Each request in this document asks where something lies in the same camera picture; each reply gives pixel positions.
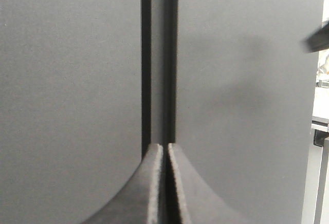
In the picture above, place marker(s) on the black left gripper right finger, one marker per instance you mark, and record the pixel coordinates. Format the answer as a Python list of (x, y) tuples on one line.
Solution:
[(197, 202)]

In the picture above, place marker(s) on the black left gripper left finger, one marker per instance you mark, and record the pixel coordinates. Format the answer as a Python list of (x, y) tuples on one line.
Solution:
[(138, 200)]

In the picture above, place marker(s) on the dark grey left fridge door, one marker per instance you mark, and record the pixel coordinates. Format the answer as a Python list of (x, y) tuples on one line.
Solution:
[(70, 106)]

